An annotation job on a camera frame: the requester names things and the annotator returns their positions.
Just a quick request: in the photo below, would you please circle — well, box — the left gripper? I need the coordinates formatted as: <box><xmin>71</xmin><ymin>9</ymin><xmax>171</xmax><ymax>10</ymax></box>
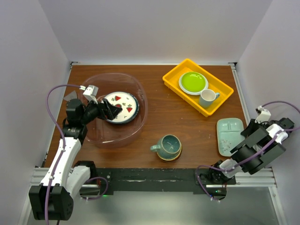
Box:
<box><xmin>80</xmin><ymin>96</ymin><xmax>121</xmax><ymax>125</ymax></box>

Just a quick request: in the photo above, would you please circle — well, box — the blue floral plate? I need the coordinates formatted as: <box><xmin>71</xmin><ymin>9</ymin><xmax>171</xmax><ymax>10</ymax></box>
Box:
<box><xmin>126</xmin><ymin>93</ymin><xmax>140</xmax><ymax>123</ymax></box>

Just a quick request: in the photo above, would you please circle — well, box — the teal glazed mug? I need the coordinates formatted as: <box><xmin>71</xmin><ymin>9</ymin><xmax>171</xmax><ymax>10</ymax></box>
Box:
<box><xmin>150</xmin><ymin>135</ymin><xmax>182</xmax><ymax>158</ymax></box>

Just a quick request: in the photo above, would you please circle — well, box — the yellow rimmed dark bowl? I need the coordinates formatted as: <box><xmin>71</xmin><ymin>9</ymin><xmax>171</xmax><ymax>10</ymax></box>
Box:
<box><xmin>157</xmin><ymin>149</ymin><xmax>182</xmax><ymax>163</ymax></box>

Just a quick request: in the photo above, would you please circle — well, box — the pale green rectangular dish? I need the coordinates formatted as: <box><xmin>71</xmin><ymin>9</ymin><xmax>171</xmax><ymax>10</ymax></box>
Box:
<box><xmin>217</xmin><ymin>118</ymin><xmax>245</xmax><ymax>157</ymax></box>

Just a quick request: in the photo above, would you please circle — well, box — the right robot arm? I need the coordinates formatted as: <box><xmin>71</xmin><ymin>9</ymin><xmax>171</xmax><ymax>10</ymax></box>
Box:
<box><xmin>206</xmin><ymin>118</ymin><xmax>294</xmax><ymax>185</ymax></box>

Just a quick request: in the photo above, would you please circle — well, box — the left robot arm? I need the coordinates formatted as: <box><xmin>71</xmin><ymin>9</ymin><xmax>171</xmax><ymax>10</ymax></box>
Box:
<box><xmin>29</xmin><ymin>98</ymin><xmax>122</xmax><ymax>223</ymax></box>

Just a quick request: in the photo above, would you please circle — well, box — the clear plastic bin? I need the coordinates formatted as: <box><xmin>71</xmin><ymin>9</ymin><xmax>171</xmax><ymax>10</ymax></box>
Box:
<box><xmin>83</xmin><ymin>73</ymin><xmax>148</xmax><ymax>148</ymax></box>

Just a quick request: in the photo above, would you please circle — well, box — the grey triangular marker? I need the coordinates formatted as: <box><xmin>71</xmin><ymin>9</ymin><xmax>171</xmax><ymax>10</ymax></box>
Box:
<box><xmin>63</xmin><ymin>91</ymin><xmax>77</xmax><ymax>101</ymax></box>

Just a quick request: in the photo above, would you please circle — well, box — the yellow plastic tray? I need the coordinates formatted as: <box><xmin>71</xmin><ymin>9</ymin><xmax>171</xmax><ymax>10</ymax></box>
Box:
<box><xmin>163</xmin><ymin>59</ymin><xmax>234</xmax><ymax>117</ymax></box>

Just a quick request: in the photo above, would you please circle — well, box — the pale blue rimmed plate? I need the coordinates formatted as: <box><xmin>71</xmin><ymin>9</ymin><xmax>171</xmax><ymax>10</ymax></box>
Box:
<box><xmin>178</xmin><ymin>71</ymin><xmax>209</xmax><ymax>97</ymax></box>

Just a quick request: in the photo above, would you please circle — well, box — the lime green plate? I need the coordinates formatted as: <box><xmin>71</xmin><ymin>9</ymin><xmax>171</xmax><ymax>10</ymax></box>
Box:
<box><xmin>180</xmin><ymin>72</ymin><xmax>208</xmax><ymax>93</ymax></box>

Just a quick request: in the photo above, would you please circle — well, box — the light blue mug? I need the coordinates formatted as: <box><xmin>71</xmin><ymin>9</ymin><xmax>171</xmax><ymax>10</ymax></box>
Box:
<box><xmin>199</xmin><ymin>89</ymin><xmax>220</xmax><ymax>108</ymax></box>

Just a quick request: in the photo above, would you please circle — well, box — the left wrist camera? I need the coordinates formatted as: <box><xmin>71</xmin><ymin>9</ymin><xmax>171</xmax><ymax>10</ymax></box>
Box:
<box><xmin>79</xmin><ymin>85</ymin><xmax>98</xmax><ymax>104</ymax></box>

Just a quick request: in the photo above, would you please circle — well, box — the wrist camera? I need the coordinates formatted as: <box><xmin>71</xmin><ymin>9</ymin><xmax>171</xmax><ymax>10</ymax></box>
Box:
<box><xmin>79</xmin><ymin>85</ymin><xmax>98</xmax><ymax>104</ymax></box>
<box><xmin>255</xmin><ymin>105</ymin><xmax>271</xmax><ymax>124</ymax></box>

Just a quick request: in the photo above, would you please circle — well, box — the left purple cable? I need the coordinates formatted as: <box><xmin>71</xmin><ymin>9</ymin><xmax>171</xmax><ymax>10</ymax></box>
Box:
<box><xmin>44</xmin><ymin>84</ymin><xmax>85</xmax><ymax>225</ymax></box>

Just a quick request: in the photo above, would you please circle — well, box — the purple cable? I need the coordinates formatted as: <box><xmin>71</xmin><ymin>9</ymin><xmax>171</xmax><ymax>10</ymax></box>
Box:
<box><xmin>195</xmin><ymin>101</ymin><xmax>300</xmax><ymax>202</ymax></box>
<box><xmin>44</xmin><ymin>84</ymin><xmax>85</xmax><ymax>225</ymax></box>

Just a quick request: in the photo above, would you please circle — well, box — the aluminium frame rail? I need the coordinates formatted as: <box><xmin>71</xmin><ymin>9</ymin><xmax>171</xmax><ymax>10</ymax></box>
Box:
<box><xmin>17</xmin><ymin>167</ymin><xmax>48</xmax><ymax>225</ymax></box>

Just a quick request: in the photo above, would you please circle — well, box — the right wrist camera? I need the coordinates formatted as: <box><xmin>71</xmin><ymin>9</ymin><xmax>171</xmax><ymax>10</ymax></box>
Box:
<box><xmin>255</xmin><ymin>105</ymin><xmax>271</xmax><ymax>124</ymax></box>

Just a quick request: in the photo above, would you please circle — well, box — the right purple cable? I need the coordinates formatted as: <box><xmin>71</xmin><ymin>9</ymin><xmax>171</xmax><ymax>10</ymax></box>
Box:
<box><xmin>195</xmin><ymin>101</ymin><xmax>300</xmax><ymax>202</ymax></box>

